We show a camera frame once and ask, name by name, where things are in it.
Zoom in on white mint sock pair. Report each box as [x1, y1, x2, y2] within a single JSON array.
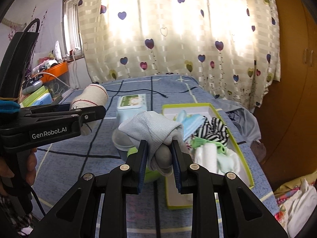
[[217, 148, 241, 175]]

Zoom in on white towel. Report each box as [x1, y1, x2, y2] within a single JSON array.
[[194, 148, 217, 174]]

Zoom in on grey sock bundle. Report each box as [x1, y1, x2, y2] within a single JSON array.
[[118, 111, 189, 176]]

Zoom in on black white striped sock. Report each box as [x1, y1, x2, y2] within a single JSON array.
[[194, 117, 229, 146]]

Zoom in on blue face masks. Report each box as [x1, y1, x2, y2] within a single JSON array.
[[176, 110, 205, 141]]

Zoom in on person's left hand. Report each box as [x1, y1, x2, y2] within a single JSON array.
[[1, 148, 37, 186]]

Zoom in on light blue wet wipes pack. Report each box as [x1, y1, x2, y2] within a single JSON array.
[[116, 94, 147, 124]]

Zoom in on clear jar with grey lid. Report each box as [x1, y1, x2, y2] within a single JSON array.
[[112, 128, 134, 161]]

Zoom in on orange plastic bin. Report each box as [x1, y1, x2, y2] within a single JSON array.
[[40, 62, 68, 83]]

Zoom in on green cardboard box tray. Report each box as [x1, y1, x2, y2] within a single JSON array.
[[162, 103, 255, 209]]

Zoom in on purple decorative branches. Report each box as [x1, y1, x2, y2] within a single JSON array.
[[1, 5, 54, 57]]

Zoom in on green plastic jar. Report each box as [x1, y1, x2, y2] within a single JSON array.
[[126, 146, 162, 184]]

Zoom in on grey blue garment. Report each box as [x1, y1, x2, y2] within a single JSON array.
[[218, 99, 267, 164]]

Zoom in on wooden wardrobe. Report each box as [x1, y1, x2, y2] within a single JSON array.
[[255, 0, 316, 190]]

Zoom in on heart patterned curtain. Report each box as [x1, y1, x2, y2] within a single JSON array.
[[77, 0, 281, 109]]

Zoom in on black cable on bed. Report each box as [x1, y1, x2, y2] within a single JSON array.
[[104, 87, 169, 99]]

